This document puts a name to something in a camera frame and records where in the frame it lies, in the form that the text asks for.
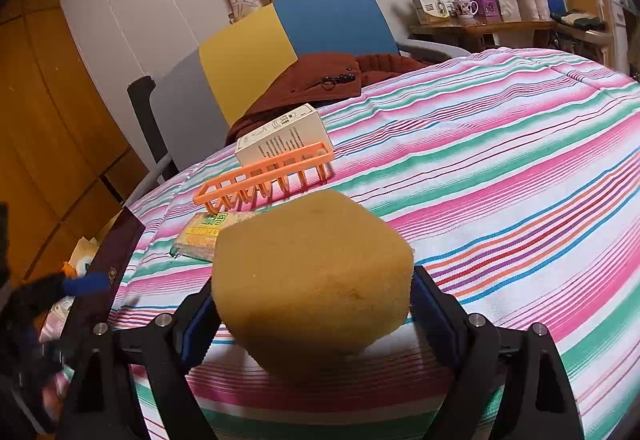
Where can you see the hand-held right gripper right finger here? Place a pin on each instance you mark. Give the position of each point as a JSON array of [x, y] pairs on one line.
[[432, 320]]

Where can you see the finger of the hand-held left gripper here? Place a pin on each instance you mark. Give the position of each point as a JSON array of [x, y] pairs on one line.
[[85, 284]]

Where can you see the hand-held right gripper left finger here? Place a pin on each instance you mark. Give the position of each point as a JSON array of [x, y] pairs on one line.
[[197, 335]]

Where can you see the white printed packet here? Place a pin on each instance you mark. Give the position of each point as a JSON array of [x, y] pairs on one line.
[[84, 256]]

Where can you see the gold metal tin container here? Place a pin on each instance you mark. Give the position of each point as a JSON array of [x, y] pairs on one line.
[[117, 255]]

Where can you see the yellow green snack packet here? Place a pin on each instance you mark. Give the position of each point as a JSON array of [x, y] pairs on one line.
[[205, 235]]

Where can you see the yellow sponge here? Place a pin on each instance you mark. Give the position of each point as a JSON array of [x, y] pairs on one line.
[[315, 275]]

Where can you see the orange plastic rack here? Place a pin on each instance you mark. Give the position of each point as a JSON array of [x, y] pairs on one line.
[[265, 174]]

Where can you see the white box with small print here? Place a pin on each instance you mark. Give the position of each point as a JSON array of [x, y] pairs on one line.
[[285, 134]]

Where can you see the striped tablecloth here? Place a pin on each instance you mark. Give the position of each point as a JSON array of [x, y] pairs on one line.
[[475, 159]]

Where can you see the wooden wardrobe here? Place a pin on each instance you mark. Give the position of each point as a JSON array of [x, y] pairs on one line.
[[45, 119]]

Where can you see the red-brown jacket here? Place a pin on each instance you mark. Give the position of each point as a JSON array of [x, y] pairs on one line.
[[310, 89]]

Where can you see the grey yellow blue chair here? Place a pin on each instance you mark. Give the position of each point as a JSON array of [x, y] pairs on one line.
[[250, 54]]

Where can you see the white mug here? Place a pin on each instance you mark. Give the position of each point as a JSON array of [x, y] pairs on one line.
[[465, 10]]

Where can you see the purple box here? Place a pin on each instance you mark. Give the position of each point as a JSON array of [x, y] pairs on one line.
[[486, 5]]

